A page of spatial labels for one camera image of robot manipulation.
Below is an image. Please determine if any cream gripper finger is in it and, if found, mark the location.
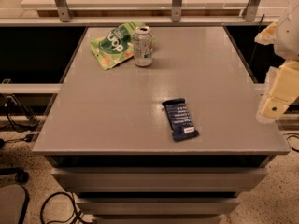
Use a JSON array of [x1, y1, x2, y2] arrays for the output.
[[260, 61, 299, 119], [254, 21, 278, 45]]

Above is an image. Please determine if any dark blue rxbar wrapper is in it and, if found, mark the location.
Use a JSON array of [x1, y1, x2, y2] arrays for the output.
[[162, 98, 199, 142]]

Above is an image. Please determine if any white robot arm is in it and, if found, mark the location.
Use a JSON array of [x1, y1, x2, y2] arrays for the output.
[[254, 0, 299, 124]]

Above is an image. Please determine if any silver green 7up can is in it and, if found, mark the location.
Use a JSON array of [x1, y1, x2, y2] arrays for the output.
[[133, 26, 153, 67]]

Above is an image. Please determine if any green chip bag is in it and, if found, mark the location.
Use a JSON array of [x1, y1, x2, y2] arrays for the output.
[[90, 21, 144, 70]]

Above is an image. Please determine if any grey drawer cabinet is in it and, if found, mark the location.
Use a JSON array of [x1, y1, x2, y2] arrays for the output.
[[34, 27, 289, 224]]

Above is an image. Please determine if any dark chair seat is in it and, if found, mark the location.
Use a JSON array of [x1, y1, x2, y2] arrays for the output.
[[0, 167, 30, 224]]

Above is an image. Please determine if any right metal shelf bracket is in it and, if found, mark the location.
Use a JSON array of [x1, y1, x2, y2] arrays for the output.
[[242, 0, 261, 21]]

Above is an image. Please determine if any metal shelf bracket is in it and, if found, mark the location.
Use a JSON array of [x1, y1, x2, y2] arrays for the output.
[[171, 0, 182, 22], [242, 0, 261, 21], [54, 0, 71, 22]]

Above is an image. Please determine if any black cable at right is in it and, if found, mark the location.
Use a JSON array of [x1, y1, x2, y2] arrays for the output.
[[282, 132, 299, 154]]

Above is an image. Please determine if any middle metal shelf bracket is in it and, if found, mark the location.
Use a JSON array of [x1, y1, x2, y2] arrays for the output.
[[171, 0, 182, 22]]

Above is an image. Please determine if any left metal shelf bracket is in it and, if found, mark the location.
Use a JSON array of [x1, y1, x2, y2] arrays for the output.
[[54, 0, 71, 22]]

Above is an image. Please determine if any black floor cable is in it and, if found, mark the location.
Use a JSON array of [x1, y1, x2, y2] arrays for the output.
[[39, 191, 92, 224]]

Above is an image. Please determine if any black cable at left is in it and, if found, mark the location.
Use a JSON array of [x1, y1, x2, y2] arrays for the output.
[[0, 95, 40, 147]]

